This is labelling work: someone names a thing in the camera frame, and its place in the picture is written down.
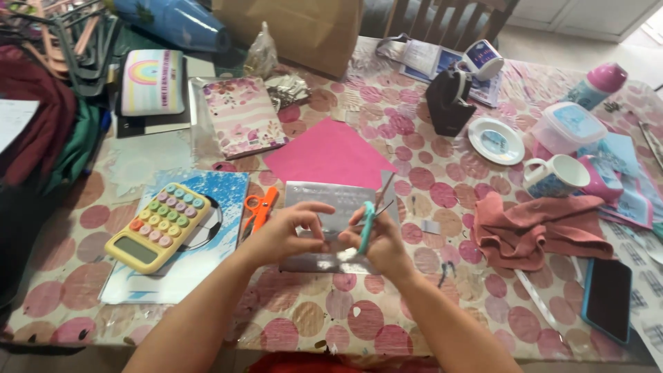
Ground orange handled scissors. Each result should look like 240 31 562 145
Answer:
242 186 280 240

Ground white mug with purple print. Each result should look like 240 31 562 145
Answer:
455 39 506 83

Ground clear plastic bag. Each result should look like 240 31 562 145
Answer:
243 21 281 79

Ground wooden chair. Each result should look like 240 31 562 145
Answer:
359 0 520 51

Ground crumpled silver foil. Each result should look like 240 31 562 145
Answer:
266 74 313 113

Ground teal handled scissors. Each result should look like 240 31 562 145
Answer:
356 173 395 258

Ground pink capped drink bottle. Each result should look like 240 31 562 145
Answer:
561 63 629 112

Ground black tape dispenser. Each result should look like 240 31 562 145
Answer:
425 68 478 138

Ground heap of clothes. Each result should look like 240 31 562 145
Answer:
0 44 114 312

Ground white paper strip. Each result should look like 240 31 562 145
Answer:
513 268 563 333

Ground person's right hand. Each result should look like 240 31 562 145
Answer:
337 205 416 283

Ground pink dotted tablecloth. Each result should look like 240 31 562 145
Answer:
0 35 663 364

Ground blue football print notebook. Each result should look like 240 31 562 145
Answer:
98 169 251 306

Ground silver foil sheet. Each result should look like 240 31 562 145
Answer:
279 171 401 275

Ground white paper sheet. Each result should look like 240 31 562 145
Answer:
0 98 40 154

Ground white mug with blue print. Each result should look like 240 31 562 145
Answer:
521 154 592 200

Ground pink cup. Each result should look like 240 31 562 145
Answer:
576 155 625 204

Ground white sticker sheets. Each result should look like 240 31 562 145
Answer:
600 222 663 359

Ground brown paper bag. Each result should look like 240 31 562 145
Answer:
211 0 365 82

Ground printed sheets with blue pictures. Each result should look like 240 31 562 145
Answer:
375 33 504 108

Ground pink paper sheet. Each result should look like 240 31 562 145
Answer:
262 116 399 191

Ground smartphone in blue case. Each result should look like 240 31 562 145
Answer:
580 257 634 346

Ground rainbow print pouch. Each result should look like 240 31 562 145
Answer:
119 49 186 118

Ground white round plate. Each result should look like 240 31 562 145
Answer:
467 117 526 167

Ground white cabinet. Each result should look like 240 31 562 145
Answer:
505 0 663 44

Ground clear container with blue lid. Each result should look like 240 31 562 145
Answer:
530 101 609 156

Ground pink towel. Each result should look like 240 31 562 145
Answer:
471 191 615 274

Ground pink floral striped notebook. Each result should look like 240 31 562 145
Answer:
201 77 290 161

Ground pink and blue printed sheets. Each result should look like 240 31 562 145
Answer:
575 132 663 231

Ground person's left hand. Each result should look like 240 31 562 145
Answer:
242 201 337 270

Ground pile of clothes hangers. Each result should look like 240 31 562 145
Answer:
0 0 124 98

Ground translucent white cutout sheet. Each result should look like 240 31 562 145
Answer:
108 131 196 200

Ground person's red clothing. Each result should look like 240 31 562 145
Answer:
248 351 442 373

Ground yellow calculator with pastel keys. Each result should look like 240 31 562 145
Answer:
104 182 213 275

